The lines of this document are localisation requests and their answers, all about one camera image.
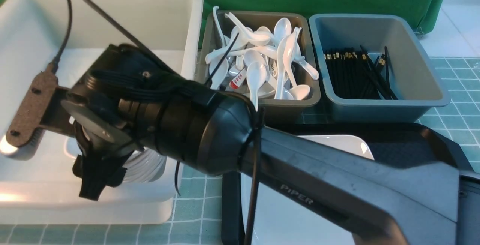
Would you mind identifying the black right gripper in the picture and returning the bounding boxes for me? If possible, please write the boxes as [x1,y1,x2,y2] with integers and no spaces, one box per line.
[62,43,180,201]

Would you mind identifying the large white square plate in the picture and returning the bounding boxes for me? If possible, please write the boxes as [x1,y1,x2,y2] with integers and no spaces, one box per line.
[240,135,374,245]

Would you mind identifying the white ceramic soup spoon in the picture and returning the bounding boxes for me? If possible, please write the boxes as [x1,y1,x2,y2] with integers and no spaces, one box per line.
[281,27,311,100]

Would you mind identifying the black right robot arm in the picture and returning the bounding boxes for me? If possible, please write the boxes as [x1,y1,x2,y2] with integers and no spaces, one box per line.
[61,44,479,245]

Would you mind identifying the stack of white bowls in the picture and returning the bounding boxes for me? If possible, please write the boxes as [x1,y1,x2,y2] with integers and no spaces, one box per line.
[123,148,167,183]

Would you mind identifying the green checked tablecloth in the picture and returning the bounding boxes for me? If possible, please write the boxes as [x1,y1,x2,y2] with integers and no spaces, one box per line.
[1,57,479,245]

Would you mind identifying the large white plastic tub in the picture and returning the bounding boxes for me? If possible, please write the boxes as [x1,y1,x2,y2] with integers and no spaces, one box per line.
[0,0,203,225]

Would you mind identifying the white spoon left leaning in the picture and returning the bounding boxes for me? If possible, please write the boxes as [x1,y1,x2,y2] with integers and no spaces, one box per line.
[209,56,229,90]

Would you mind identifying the white spoon with red label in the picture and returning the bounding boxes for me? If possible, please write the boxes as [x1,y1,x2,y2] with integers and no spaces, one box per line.
[226,67,247,91]

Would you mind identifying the white spoon hanging front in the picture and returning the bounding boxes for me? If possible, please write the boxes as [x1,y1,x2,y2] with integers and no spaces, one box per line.
[246,62,267,111]

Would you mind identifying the white spoon long diagonal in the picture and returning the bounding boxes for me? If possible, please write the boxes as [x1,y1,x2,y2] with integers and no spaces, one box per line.
[205,31,248,64]

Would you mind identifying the white spoon centre upright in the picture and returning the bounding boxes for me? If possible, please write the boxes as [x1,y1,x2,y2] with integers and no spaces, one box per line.
[274,36,288,100]

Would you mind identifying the white spoon upright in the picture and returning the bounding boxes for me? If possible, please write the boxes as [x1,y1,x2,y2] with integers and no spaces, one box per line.
[273,17,293,45]
[274,36,288,100]

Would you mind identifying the white spoon top crossing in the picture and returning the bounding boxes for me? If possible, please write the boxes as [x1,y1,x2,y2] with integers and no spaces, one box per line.
[225,12,270,46]

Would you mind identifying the white spoon back upright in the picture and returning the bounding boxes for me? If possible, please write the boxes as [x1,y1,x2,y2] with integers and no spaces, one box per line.
[273,17,293,45]

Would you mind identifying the bundle of black chopsticks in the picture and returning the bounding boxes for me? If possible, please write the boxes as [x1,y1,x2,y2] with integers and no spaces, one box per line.
[323,47,393,100]

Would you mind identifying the grey-blue plastic chopstick bin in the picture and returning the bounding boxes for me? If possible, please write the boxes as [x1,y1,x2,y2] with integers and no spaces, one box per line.
[309,13,451,123]

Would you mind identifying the black plastic serving tray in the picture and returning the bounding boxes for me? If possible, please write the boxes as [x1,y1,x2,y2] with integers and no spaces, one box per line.
[221,123,473,245]

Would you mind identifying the black camera cable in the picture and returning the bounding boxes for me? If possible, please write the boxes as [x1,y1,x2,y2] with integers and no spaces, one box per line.
[49,0,173,74]

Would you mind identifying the white spoon handle at rim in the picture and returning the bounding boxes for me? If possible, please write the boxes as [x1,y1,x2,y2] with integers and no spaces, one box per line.
[213,6,227,47]

